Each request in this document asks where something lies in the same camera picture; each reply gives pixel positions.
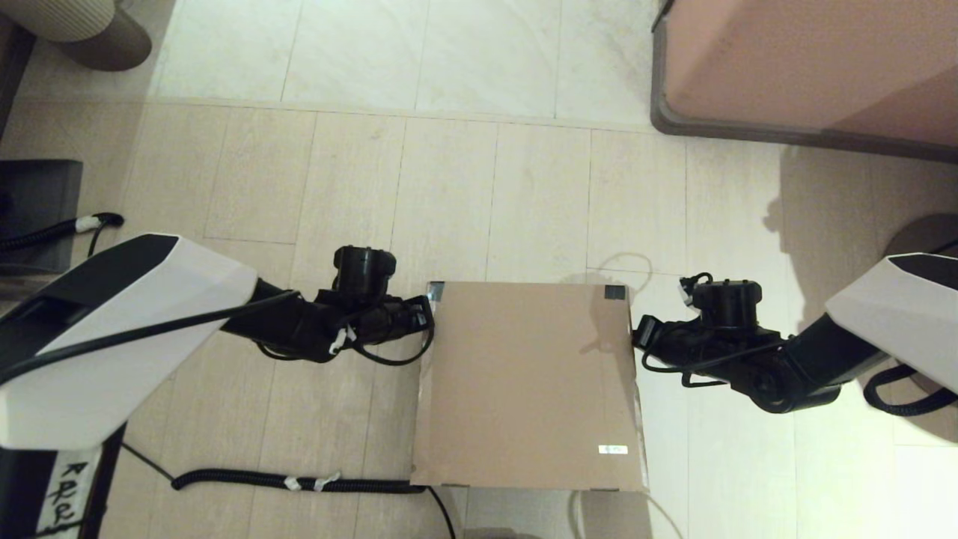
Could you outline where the brown cardboard shoe box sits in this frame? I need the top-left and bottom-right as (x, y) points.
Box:
(410, 281), (650, 493)

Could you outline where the dark grey block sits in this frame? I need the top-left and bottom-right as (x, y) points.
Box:
(0, 159), (83, 274)

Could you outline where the pink cabinet with grey base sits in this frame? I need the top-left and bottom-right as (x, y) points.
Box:
(648, 0), (958, 165)

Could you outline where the striped beige ottoman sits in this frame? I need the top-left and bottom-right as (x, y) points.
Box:
(0, 0), (154, 73)

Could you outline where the dark brown furniture edge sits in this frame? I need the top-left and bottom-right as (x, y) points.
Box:
(0, 19), (38, 143)

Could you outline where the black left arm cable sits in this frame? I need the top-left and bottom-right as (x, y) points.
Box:
(258, 318), (436, 368)

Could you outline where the thick black corrugated arm hose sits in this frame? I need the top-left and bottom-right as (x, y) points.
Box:
(864, 363), (958, 418)

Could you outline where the black corrugated cable conduit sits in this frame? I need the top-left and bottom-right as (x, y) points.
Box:
(120, 443), (457, 539)
(0, 213), (126, 257)

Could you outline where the round brown pedestal base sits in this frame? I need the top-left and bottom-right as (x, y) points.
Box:
(883, 213), (958, 398)

